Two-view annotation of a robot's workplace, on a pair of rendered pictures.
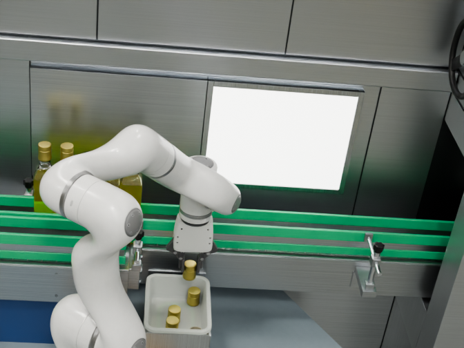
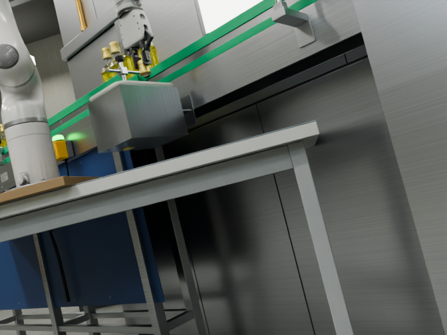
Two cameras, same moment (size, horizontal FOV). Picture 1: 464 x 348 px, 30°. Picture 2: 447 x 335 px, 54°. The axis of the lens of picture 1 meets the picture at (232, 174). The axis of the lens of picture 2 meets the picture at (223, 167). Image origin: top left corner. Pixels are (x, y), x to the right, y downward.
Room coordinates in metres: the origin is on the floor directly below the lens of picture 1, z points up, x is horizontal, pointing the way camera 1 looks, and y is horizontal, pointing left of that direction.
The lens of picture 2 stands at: (0.99, -1.04, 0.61)
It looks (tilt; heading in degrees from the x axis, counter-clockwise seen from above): 4 degrees up; 48
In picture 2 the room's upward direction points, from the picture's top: 14 degrees counter-clockwise
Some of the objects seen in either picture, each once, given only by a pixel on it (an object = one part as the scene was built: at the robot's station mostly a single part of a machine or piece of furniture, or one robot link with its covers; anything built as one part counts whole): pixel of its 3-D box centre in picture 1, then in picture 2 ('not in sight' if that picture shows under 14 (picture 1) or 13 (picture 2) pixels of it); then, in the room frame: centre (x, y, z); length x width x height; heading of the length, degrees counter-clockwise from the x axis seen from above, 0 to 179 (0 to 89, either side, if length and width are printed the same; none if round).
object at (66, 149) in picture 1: (66, 152); (114, 48); (1.92, 0.44, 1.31); 0.04 x 0.04 x 0.04
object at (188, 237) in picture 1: (193, 230); (134, 28); (1.78, 0.08, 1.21); 0.10 x 0.07 x 0.11; 99
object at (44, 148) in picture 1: (44, 151); (106, 54); (1.91, 0.50, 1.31); 0.04 x 0.04 x 0.04
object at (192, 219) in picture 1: (196, 211); (130, 9); (1.78, 0.08, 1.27); 0.09 x 0.08 x 0.03; 99
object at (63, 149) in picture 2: not in sight; (60, 151); (1.70, 0.64, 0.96); 0.07 x 0.07 x 0.07; 7
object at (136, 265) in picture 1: (137, 244); (128, 74); (1.81, 0.22, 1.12); 0.17 x 0.03 x 0.12; 7
